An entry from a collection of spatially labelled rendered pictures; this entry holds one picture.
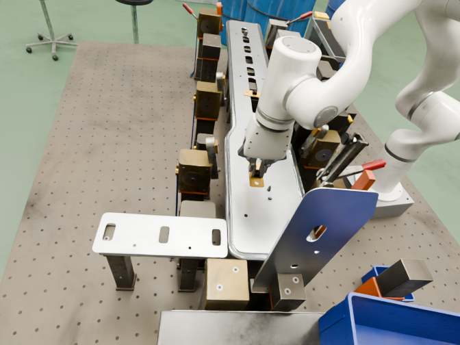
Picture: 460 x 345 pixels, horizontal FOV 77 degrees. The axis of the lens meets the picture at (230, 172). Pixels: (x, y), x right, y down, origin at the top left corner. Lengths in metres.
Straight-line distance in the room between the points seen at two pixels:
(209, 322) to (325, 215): 0.30
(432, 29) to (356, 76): 0.41
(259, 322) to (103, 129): 1.07
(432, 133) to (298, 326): 0.73
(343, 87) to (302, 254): 0.29
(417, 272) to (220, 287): 0.33
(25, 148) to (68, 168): 1.24
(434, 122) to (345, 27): 0.57
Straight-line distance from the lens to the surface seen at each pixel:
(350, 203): 0.42
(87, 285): 0.99
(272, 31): 1.65
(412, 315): 0.63
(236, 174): 0.81
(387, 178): 1.24
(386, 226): 1.34
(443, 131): 1.07
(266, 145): 0.64
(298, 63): 0.52
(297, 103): 0.51
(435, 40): 0.91
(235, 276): 0.59
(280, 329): 0.61
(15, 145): 2.53
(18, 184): 2.26
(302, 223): 0.44
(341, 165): 0.75
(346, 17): 0.59
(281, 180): 0.84
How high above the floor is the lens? 1.60
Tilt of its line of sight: 47 degrees down
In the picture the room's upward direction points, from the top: 13 degrees clockwise
